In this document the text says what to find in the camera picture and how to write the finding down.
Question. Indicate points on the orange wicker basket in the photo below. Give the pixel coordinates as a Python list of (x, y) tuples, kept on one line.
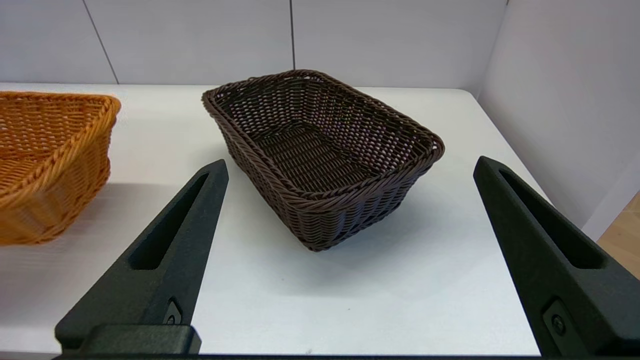
[(45, 170)]

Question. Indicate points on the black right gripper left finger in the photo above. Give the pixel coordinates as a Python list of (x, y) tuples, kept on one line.
[(165, 260)]

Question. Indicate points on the dark brown wicker basket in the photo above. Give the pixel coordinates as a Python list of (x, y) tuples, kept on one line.
[(320, 160)]

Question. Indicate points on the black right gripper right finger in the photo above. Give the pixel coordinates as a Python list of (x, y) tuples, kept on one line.
[(530, 250)]

